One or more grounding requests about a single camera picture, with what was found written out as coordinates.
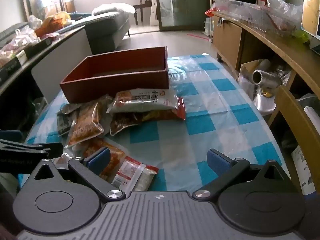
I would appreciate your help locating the white plastic drawers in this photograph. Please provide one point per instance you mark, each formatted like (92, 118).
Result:
(207, 26)

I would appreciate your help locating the metal cylinder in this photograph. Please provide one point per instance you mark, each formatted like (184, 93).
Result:
(267, 78)

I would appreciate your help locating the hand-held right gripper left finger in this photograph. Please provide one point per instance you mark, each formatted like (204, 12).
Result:
(100, 158)

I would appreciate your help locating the black labelled boxes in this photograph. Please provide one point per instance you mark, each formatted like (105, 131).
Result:
(15, 65)

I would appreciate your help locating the clear plastic bag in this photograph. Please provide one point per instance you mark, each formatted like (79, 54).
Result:
(287, 12)

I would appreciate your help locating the grey sofa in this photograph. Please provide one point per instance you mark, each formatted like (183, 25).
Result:
(105, 30)

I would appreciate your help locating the black counter with white panel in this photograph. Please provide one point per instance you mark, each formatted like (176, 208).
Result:
(62, 62)

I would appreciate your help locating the white pot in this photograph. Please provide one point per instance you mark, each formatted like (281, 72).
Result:
(262, 102)

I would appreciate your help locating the open cardboard box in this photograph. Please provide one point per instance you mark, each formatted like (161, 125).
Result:
(247, 72)

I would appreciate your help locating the white sofa cushion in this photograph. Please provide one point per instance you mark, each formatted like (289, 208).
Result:
(112, 7)

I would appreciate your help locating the red yellow snack packet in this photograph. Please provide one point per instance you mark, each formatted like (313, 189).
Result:
(150, 118)

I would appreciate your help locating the white orange-print snack packet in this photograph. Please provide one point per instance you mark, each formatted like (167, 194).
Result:
(142, 100)

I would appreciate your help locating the clear orange snack packet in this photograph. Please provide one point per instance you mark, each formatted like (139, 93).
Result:
(85, 127)
(114, 159)

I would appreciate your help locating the blue checked plastic tablecloth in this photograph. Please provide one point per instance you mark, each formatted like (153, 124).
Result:
(187, 120)

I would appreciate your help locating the wooden console shelf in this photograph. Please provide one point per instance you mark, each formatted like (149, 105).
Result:
(282, 50)

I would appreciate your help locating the red cardboard box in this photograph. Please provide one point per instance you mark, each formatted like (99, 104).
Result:
(112, 85)

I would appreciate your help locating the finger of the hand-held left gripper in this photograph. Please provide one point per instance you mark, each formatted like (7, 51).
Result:
(37, 150)

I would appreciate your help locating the glass sliding door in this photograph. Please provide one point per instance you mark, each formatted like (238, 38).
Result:
(185, 2)

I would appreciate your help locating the white red-label sachet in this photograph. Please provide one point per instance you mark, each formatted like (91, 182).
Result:
(127, 172)

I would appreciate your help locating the orange plastic bag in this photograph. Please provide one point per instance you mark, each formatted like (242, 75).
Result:
(52, 22)

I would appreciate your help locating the white plastic bag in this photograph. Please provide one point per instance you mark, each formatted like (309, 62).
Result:
(26, 36)

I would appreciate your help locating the dark silver seaweed packet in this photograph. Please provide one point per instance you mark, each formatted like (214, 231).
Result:
(64, 122)

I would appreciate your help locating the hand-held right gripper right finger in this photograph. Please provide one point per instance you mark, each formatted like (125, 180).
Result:
(217, 160)

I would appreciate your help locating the clear plastic rack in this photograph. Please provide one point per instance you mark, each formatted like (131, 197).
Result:
(245, 10)

